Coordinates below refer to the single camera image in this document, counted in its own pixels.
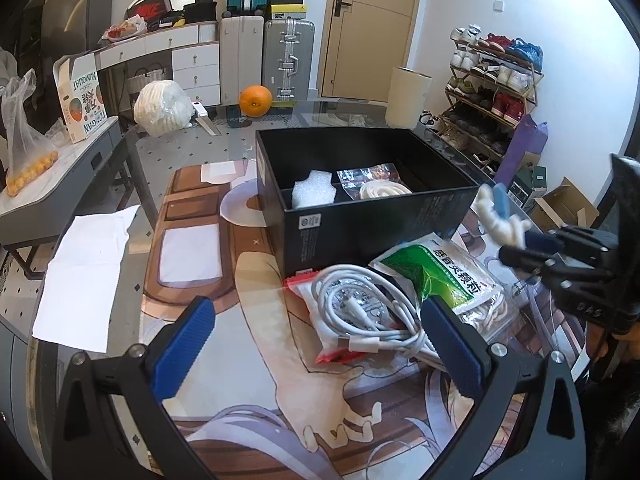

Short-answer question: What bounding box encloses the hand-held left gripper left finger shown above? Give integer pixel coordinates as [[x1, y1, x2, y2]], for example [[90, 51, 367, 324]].
[[52, 296, 217, 480]]

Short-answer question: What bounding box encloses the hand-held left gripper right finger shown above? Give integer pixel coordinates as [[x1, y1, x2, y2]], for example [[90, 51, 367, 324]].
[[419, 294, 588, 480]]

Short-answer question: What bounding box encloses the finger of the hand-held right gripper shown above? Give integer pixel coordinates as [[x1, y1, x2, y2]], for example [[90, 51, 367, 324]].
[[490, 182, 513, 221], [497, 230, 568, 268]]

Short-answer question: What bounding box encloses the white foam piece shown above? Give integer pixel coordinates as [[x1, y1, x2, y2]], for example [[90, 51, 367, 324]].
[[291, 170, 335, 210], [472, 184, 532, 249]]

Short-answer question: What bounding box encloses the clear bag of white rope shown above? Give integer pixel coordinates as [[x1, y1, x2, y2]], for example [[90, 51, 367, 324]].
[[450, 284, 522, 334]]

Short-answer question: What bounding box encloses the green white medicine packet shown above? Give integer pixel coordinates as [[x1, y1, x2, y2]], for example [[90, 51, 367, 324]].
[[369, 233, 507, 312]]

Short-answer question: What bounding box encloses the white cable bundle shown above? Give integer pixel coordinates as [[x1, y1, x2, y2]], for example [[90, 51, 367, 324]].
[[310, 264, 451, 367]]

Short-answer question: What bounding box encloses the red white plastic packet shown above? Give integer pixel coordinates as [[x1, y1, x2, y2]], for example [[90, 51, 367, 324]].
[[284, 266, 371, 365]]

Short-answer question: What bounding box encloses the black storage box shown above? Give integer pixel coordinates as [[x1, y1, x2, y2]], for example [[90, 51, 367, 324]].
[[255, 127, 482, 279]]

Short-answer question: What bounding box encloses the person's right hand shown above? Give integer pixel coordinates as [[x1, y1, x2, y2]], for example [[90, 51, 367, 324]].
[[586, 325, 613, 363]]

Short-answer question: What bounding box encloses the dark green box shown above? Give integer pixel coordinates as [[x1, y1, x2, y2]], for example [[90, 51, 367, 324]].
[[507, 164, 549, 212]]

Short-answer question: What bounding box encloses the open cardboard box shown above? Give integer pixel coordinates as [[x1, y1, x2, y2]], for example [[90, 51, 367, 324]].
[[529, 176, 602, 234]]

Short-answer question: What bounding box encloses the purple bag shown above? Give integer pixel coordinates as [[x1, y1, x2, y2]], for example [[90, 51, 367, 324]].
[[494, 114, 551, 187]]

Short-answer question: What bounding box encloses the clear plastic tubing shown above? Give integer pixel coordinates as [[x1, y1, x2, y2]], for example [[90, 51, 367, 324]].
[[509, 279, 567, 357]]

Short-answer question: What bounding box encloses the printed cartoon table mat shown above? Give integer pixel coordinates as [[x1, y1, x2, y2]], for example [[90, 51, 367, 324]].
[[140, 157, 588, 480]]

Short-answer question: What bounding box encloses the metal shoe rack with shoes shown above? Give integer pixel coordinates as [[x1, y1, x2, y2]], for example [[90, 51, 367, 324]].
[[439, 24, 547, 172]]

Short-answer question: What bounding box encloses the white paper sheet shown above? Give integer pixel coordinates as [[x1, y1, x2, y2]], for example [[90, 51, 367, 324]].
[[32, 204, 143, 354]]

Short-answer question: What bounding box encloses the cream cylindrical bin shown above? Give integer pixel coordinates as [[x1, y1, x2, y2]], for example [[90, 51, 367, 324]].
[[385, 65, 434, 131]]

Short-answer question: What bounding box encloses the grey side table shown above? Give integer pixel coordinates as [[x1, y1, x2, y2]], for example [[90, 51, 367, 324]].
[[0, 115, 152, 282]]

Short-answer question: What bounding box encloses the tan wooden door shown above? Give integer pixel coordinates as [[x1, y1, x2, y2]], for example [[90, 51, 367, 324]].
[[319, 0, 427, 104]]

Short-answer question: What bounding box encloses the white flat tool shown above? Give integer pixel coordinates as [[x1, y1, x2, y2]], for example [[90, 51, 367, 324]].
[[190, 102, 222, 137]]

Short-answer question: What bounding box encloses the white bundle in clear bag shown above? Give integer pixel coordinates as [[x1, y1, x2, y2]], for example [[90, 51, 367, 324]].
[[133, 80, 194, 138]]

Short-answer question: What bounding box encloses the silver suitcase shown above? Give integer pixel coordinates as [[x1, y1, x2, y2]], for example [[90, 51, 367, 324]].
[[263, 19, 317, 107]]

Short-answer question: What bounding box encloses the plastic bag of kumquats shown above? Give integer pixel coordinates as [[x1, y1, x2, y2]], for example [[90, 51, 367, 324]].
[[0, 68, 59, 198]]

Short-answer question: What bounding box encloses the large orange fruit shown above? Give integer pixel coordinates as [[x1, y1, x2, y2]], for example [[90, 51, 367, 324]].
[[238, 85, 274, 119]]

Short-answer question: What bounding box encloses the printed fruit carton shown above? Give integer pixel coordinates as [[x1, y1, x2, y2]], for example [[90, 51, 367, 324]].
[[52, 52, 109, 145]]

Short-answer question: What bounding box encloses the wicker basket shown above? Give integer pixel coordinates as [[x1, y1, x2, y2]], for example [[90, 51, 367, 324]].
[[124, 62, 174, 107]]

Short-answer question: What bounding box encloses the white dresser with drawers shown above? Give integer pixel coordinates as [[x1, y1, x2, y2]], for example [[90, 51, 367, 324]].
[[94, 22, 222, 112]]

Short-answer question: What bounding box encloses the stack of black boxes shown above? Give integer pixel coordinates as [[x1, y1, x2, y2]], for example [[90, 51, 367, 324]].
[[268, 0, 305, 21]]

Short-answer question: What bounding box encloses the white suitcase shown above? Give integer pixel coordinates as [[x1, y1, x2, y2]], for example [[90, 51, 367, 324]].
[[219, 15, 265, 107]]

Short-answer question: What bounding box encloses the plastic bag of food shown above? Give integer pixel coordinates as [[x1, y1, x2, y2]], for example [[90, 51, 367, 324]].
[[102, 14, 149, 42]]

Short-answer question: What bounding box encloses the black bag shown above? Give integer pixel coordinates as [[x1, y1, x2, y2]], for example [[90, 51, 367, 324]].
[[182, 0, 220, 25]]

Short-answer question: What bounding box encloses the red black shoe box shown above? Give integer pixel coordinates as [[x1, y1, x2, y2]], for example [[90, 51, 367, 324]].
[[124, 0, 174, 26]]

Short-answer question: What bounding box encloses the grey refrigerator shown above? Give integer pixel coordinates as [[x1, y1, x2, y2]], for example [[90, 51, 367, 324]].
[[40, 0, 114, 62]]

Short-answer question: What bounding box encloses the black tall cabinet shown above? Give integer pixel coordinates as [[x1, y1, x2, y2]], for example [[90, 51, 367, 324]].
[[12, 0, 49, 58]]

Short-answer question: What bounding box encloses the zip bag with white rope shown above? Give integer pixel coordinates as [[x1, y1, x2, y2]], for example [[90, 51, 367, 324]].
[[336, 162, 414, 205]]

